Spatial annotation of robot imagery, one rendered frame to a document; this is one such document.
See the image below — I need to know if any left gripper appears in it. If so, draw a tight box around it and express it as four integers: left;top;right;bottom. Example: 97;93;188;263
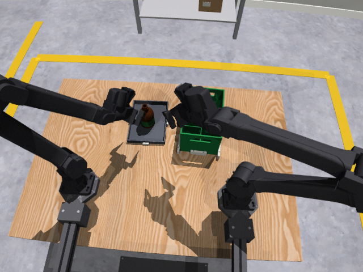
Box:
121;108;146;126

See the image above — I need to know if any dark green crate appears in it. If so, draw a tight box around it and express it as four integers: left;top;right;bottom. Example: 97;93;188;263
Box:
180;88;225;154

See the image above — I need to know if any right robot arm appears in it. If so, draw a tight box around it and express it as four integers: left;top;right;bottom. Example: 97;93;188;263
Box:
174;82;363;213

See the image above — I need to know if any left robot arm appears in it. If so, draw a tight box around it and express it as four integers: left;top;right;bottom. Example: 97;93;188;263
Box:
0;74;136;195

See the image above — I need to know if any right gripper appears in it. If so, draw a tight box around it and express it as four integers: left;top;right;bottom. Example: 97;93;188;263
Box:
162;103;193;129

